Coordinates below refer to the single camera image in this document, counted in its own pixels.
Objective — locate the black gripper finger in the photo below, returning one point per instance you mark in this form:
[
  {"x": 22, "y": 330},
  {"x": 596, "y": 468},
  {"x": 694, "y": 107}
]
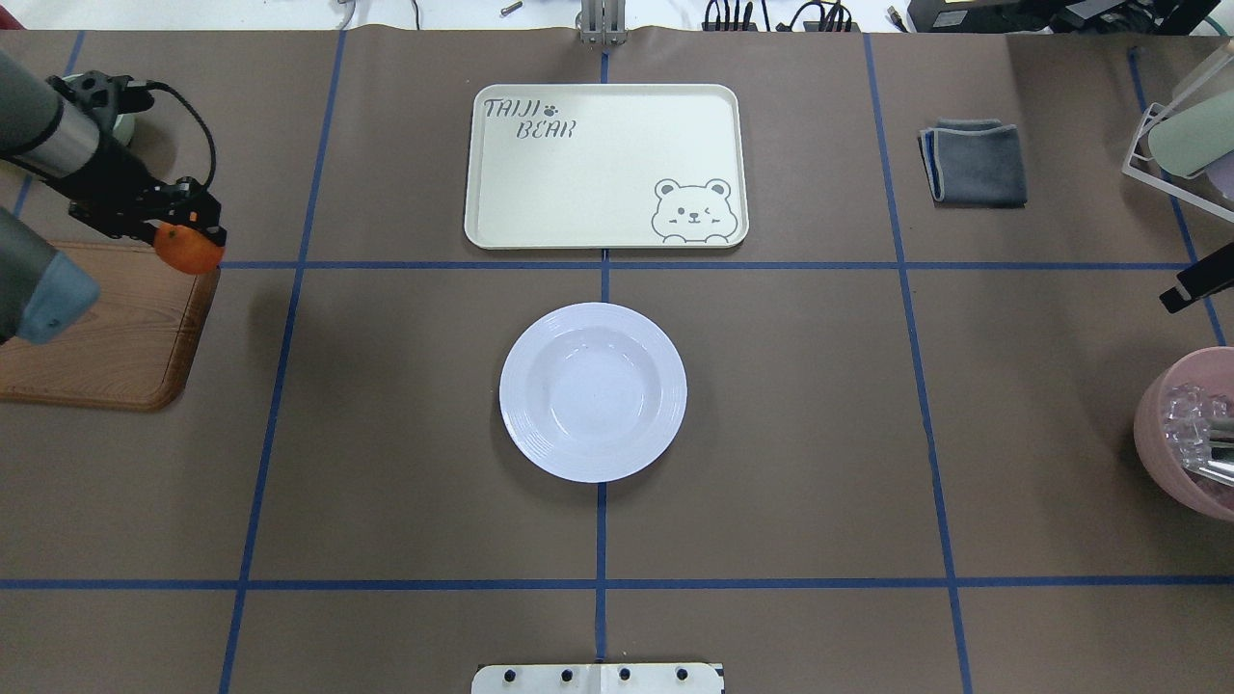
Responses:
[{"x": 1208, "y": 276}]

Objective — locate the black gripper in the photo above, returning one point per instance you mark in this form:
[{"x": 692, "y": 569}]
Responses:
[{"x": 118, "y": 185}]

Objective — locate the orange fruit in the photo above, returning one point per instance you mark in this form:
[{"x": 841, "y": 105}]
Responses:
[{"x": 192, "y": 261}]

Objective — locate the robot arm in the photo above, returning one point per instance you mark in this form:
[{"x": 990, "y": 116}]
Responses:
[{"x": 64, "y": 133}]

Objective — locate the cream bear serving tray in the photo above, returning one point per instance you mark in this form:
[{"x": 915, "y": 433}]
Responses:
[{"x": 605, "y": 166}]

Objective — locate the green bowl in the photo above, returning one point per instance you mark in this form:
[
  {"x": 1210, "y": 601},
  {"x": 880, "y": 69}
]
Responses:
[{"x": 123, "y": 127}]

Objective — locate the pink bowl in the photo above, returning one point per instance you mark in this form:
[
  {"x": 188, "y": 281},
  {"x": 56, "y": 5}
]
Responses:
[{"x": 1210, "y": 368}]

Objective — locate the purple cup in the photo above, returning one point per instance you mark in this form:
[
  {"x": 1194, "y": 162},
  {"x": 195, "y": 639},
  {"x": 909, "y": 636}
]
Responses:
[{"x": 1220, "y": 174}]

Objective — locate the sage green cup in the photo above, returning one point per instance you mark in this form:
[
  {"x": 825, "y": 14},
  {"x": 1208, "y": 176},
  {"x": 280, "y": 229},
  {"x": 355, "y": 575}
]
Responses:
[{"x": 1184, "y": 143}]

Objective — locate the wooden cutting board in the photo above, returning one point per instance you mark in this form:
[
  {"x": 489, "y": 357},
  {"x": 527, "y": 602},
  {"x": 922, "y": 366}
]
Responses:
[{"x": 132, "y": 351}]

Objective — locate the ice cubes pile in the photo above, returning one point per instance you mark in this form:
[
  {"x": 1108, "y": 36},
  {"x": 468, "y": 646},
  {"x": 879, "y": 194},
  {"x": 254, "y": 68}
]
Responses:
[{"x": 1190, "y": 401}]

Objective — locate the metal scoop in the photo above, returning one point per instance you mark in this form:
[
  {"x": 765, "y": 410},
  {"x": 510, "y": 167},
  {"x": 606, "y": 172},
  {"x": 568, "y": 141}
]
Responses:
[{"x": 1205, "y": 446}]

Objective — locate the folded grey cloth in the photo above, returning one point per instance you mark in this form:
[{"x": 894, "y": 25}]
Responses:
[{"x": 974, "y": 163}]

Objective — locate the white round plate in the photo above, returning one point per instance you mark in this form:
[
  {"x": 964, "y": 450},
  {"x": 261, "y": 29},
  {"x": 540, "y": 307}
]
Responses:
[{"x": 593, "y": 392}]

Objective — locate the white wire cup rack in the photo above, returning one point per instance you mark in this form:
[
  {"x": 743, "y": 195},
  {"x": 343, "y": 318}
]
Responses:
[{"x": 1210, "y": 77}]

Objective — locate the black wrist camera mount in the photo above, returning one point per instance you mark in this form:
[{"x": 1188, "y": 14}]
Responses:
[{"x": 57, "y": 83}]

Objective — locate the aluminium frame post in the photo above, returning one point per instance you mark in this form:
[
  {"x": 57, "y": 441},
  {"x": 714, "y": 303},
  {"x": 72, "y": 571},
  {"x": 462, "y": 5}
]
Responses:
[{"x": 602, "y": 22}]

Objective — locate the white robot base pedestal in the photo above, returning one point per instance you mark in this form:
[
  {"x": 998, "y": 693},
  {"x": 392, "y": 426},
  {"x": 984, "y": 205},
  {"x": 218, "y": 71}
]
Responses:
[{"x": 645, "y": 677}]

